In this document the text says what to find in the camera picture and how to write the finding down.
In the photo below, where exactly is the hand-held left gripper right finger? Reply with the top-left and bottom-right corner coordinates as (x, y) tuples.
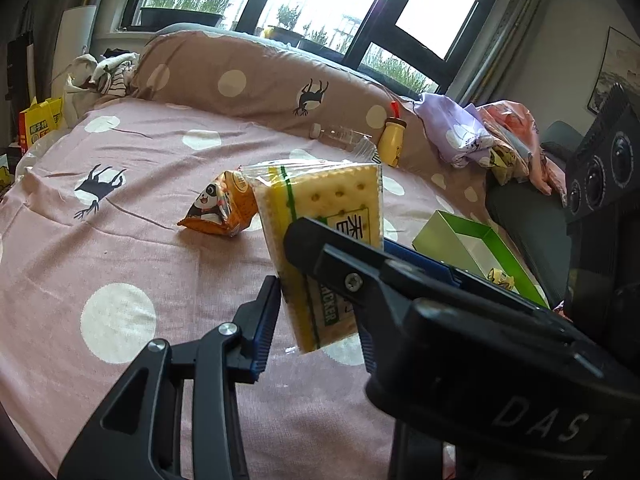
(359, 331), (378, 377)

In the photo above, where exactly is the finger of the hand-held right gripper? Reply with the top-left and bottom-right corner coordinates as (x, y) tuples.
(282, 217), (456, 342)
(384, 239), (552, 314)

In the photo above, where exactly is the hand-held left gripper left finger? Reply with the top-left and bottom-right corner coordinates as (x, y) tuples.
(57, 275), (282, 480)

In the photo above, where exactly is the green cardboard box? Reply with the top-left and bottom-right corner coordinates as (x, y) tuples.
(411, 209), (552, 311)

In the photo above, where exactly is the soda cracker packet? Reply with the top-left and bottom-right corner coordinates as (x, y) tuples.
(241, 159), (385, 355)

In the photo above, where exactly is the yellow snack bag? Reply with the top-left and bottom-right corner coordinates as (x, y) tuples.
(486, 266), (517, 292)

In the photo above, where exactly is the orange panda snack bag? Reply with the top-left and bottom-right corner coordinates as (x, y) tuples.
(176, 169), (259, 239)

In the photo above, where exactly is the dark grey cushion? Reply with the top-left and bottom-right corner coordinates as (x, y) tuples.
(484, 119), (586, 308)

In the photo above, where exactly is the yellow bottle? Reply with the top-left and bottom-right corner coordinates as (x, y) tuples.
(376, 101), (407, 169)

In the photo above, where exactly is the clear plastic bottle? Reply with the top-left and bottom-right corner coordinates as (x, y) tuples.
(309, 121), (377, 158)

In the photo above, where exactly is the yellow printed cloth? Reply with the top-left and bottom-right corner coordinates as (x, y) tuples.
(486, 144), (532, 187)

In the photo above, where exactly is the pink dotted bed sheet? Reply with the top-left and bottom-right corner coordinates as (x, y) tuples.
(0, 95), (551, 480)

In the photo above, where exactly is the purple dotted cloth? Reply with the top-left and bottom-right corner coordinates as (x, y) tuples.
(416, 91), (496, 169)

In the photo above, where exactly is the pink printed cloth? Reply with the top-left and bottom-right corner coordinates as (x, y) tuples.
(474, 100), (568, 197)

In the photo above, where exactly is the brown dotted bolster pillow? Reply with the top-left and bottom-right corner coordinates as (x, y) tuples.
(135, 29), (493, 196)

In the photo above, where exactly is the black window planter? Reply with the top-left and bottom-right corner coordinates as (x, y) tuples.
(139, 0), (226, 29)
(265, 4), (307, 47)

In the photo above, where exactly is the grey curtain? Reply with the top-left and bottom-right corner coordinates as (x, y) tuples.
(467, 0), (553, 106)

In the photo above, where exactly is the black framed window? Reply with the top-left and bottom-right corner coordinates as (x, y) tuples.
(95, 0), (541, 98)

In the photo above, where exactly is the striped clothes bundle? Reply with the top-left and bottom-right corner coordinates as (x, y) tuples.
(89, 49), (142, 97)

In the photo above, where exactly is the yellow shopping bag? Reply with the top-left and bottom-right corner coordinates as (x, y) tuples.
(18, 96), (66, 155)

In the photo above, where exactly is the white cloth bag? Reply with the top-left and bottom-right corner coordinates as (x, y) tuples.
(50, 52), (101, 128)

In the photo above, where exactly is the framed wall picture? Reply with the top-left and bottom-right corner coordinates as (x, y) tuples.
(586, 26), (640, 117)

